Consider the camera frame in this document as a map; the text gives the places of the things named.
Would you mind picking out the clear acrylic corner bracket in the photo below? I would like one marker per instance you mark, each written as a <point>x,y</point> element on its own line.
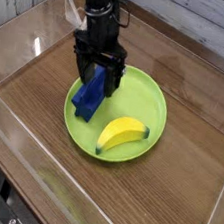
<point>75,15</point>

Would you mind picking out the green round plate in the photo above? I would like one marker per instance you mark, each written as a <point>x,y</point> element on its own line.
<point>139,97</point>

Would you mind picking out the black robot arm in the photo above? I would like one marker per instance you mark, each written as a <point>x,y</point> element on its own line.
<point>98,43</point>

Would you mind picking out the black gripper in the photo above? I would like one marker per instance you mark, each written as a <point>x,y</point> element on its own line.
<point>99,44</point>

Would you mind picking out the black metal bracket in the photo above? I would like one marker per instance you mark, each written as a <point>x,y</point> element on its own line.
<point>12,209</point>

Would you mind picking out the yellow toy banana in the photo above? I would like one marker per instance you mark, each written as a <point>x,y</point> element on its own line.
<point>120,131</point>

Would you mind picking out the blue star-shaped block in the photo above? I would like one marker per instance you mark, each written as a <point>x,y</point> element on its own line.
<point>89,96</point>

